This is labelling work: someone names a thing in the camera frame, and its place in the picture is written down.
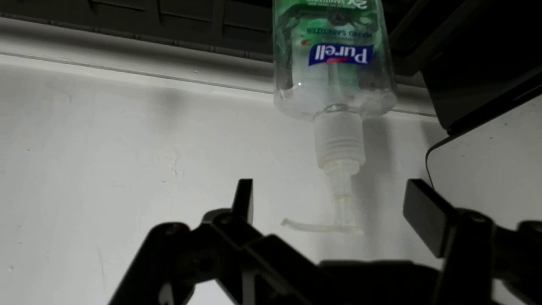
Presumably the clear Purell pump bottle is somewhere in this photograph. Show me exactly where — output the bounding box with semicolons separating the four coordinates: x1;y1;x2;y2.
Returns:
272;0;399;234

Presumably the black appliance power cable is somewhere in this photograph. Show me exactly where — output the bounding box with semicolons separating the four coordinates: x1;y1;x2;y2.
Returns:
424;134;455;191

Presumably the black gas stove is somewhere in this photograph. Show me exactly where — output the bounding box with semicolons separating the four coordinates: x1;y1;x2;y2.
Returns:
0;0;431;95

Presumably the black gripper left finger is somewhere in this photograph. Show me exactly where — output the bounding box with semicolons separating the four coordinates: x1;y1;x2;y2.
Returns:
109;176;341;305

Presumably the black coffee maker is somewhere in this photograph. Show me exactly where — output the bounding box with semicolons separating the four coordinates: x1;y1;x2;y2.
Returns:
389;0;542;137

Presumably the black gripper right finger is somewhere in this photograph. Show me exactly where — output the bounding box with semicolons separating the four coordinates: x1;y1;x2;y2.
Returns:
404;178;542;305

